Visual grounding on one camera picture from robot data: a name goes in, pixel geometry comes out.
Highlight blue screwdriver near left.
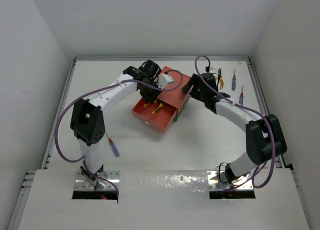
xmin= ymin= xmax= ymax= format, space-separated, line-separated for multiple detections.
xmin=105 ymin=132 xmax=120 ymax=158

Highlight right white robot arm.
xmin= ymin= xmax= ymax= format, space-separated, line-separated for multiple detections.
xmin=182 ymin=73 xmax=287 ymax=184

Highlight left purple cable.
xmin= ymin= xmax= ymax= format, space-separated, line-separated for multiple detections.
xmin=54 ymin=69 xmax=185 ymax=198

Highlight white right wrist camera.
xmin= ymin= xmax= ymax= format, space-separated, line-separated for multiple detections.
xmin=205 ymin=66 xmax=219 ymax=74

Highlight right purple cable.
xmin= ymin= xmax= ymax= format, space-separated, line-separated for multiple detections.
xmin=194 ymin=55 xmax=276 ymax=190

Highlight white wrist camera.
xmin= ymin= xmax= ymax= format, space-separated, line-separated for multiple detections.
xmin=205 ymin=66 xmax=219 ymax=74
xmin=157 ymin=73 xmax=175 ymax=89

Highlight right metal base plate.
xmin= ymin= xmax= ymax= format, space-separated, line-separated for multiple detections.
xmin=207 ymin=170 xmax=255 ymax=191

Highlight white front cover board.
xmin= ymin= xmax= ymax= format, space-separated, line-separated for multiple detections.
xmin=19 ymin=169 xmax=309 ymax=230

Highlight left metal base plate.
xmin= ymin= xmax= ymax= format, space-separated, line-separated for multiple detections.
xmin=73 ymin=170 xmax=120 ymax=191

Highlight yellow pliers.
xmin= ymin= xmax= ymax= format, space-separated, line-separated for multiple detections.
xmin=217 ymin=68 xmax=224 ymax=90
xmin=143 ymin=99 xmax=163 ymax=114

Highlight blue screwdriver far right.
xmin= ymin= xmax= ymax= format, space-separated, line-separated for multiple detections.
xmin=231 ymin=69 xmax=237 ymax=91

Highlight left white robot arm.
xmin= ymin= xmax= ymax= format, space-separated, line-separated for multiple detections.
xmin=70 ymin=60 xmax=175 ymax=183

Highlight orange drawer box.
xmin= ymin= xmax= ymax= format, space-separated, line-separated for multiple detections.
xmin=131 ymin=72 xmax=191 ymax=133

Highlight blue screwdriver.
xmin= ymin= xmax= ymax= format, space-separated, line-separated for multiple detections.
xmin=231 ymin=69 xmax=237 ymax=91
xmin=105 ymin=132 xmax=120 ymax=158
xmin=238 ymin=85 xmax=244 ymax=106

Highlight blue screwdriver right front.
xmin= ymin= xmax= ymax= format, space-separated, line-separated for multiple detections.
xmin=238 ymin=85 xmax=244 ymax=106

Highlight aluminium table frame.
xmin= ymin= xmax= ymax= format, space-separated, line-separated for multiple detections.
xmin=7 ymin=55 xmax=311 ymax=230

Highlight purple cable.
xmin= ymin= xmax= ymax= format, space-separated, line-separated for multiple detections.
xmin=54 ymin=69 xmax=185 ymax=198
xmin=194 ymin=55 xmax=276 ymax=190

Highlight metal base plate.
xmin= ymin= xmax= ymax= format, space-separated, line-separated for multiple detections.
xmin=73 ymin=170 xmax=120 ymax=191
xmin=207 ymin=170 xmax=255 ymax=191

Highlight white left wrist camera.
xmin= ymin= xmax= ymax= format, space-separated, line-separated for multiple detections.
xmin=157 ymin=73 xmax=175 ymax=89

